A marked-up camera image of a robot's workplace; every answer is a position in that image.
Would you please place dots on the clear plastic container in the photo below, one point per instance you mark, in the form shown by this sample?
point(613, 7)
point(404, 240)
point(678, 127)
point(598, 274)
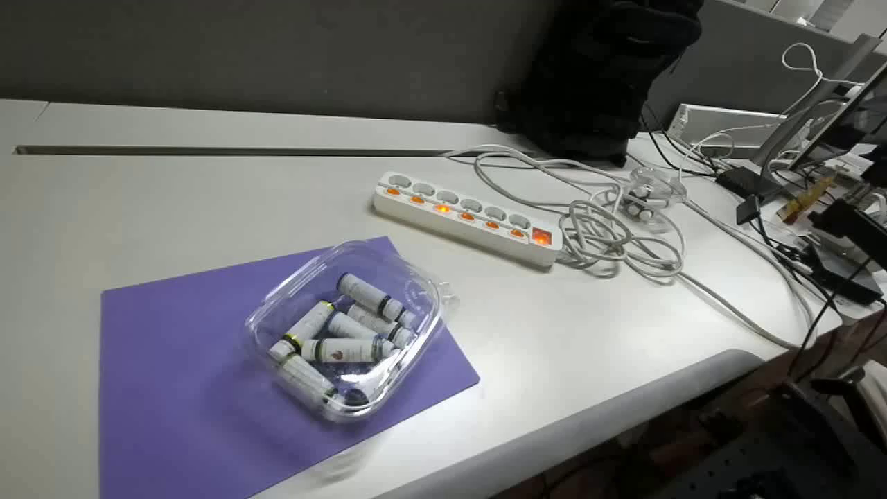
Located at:
point(418, 299)

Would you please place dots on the white tube with dark cap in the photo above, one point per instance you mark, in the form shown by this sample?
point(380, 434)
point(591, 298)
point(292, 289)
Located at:
point(348, 325)
point(364, 291)
point(376, 319)
point(305, 377)

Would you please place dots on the white tube with printed logo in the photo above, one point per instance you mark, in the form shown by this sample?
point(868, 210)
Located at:
point(348, 349)

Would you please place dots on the white tube with black band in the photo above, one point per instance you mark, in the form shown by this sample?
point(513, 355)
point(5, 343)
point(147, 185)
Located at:
point(308, 325)

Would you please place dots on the small clear plastic holder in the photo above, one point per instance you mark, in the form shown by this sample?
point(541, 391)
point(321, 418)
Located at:
point(648, 194)

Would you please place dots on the black backpack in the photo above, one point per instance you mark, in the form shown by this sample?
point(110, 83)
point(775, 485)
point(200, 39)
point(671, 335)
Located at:
point(599, 72)

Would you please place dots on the purple rectangular mat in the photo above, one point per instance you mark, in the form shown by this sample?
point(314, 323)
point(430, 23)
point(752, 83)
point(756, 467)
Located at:
point(177, 389)

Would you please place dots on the transparent acrylic box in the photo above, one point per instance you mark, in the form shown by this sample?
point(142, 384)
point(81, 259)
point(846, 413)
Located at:
point(723, 126)

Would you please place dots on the yellow wooden stick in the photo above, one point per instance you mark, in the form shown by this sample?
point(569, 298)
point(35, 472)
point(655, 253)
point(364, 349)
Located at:
point(807, 197)

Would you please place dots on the silver metal stand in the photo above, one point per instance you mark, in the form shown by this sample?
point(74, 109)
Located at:
point(813, 111)

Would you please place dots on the flat black device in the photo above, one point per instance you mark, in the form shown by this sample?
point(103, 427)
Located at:
point(842, 271)

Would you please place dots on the black boxy device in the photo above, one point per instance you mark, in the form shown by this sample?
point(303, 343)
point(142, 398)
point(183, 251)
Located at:
point(856, 226)

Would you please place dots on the white multi-switch power strip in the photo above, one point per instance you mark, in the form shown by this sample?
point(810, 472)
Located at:
point(462, 221)

